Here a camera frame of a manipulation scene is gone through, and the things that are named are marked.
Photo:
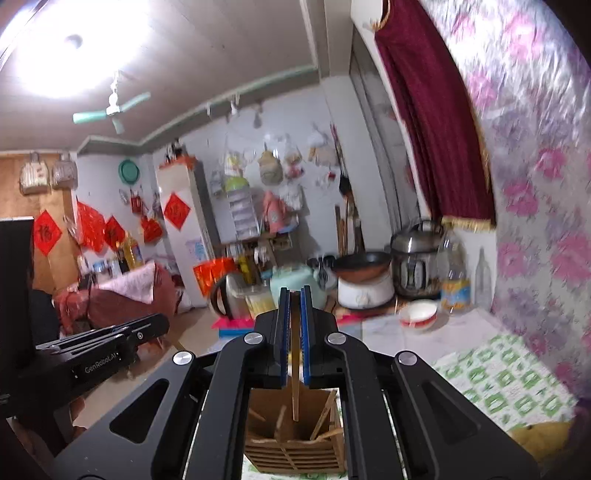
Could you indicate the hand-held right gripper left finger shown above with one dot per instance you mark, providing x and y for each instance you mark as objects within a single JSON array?
[{"x": 285, "y": 332}]

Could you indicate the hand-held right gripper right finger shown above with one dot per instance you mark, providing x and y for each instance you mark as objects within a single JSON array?
[{"x": 306, "y": 332}]

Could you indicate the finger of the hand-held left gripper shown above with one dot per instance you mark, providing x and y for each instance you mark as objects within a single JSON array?
[{"x": 147, "y": 330}]

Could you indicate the single wooden chopstick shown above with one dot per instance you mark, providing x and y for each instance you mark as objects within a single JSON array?
[{"x": 295, "y": 360}]

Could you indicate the row of wooden chopsticks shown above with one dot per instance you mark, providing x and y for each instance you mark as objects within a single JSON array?
[{"x": 280, "y": 422}]

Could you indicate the brown wooden chopstick holder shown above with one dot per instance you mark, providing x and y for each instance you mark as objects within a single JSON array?
[{"x": 295, "y": 454}]

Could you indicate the chair with red cloth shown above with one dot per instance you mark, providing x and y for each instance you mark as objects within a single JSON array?
[{"x": 120, "y": 295}]

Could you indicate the pink plastic tray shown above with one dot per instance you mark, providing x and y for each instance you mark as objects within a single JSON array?
[{"x": 233, "y": 326}]

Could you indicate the mint green appliance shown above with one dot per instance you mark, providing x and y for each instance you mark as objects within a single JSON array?
[{"x": 295, "y": 277}]

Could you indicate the electric kettle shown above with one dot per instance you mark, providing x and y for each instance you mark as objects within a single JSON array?
[{"x": 228, "y": 295}]

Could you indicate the yellow cooking oil jug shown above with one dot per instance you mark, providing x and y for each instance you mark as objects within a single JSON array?
[{"x": 133, "y": 251}]

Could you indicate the red gift bag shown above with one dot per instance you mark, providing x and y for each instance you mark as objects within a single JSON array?
[{"x": 212, "y": 277}]

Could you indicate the brown frying pan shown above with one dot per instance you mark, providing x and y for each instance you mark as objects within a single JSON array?
[{"x": 362, "y": 265}]

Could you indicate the white refrigerator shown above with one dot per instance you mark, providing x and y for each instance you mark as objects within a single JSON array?
[{"x": 182, "y": 249}]

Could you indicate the small red diamond paper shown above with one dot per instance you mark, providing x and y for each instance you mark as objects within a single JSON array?
[{"x": 114, "y": 233}]

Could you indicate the black monitor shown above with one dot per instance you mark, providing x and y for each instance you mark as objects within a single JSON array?
[{"x": 16, "y": 290}]

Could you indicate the red and white bowl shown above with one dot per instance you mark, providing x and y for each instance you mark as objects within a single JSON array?
[{"x": 418, "y": 316}]

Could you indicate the pink thermos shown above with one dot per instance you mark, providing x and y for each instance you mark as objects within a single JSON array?
[{"x": 274, "y": 214}]

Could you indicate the red foil decoration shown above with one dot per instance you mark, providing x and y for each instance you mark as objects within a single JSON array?
[{"x": 90, "y": 226}]

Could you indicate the red diamond paper on refrigerator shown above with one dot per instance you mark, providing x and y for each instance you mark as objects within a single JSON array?
[{"x": 177, "y": 212}]

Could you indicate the plastic drawer unit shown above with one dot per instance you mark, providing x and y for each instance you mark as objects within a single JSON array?
[{"x": 242, "y": 214}]

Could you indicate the silver pressure cooker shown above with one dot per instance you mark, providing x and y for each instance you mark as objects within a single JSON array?
[{"x": 415, "y": 263}]

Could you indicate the red diamond paper on door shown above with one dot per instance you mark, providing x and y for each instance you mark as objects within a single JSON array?
[{"x": 47, "y": 233}]

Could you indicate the plastic oil bottle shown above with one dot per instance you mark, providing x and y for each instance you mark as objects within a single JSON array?
[{"x": 455, "y": 281}]

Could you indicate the green round plate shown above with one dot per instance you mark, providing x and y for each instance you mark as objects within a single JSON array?
[{"x": 129, "y": 170}]

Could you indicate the beige hanging bag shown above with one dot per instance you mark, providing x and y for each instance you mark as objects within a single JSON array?
[{"x": 270, "y": 168}]

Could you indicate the woven hanging bag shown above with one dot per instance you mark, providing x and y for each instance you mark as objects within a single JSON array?
[
  {"x": 33, "y": 175},
  {"x": 63, "y": 173}
]

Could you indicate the green ceiling fan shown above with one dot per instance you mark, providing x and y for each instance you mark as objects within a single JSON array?
[{"x": 113, "y": 110}]

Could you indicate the dark red curtain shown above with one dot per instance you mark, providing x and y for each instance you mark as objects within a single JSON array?
[{"x": 429, "y": 138}]

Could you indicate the yellow plush cloth purple bow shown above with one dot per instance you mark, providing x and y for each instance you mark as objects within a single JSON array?
[{"x": 540, "y": 438}]

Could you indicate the floral plastic-wrapped mattress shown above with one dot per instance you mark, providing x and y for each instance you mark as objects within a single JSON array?
[{"x": 531, "y": 184}]

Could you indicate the round ceiling light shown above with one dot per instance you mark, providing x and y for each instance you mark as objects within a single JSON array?
[{"x": 74, "y": 41}]

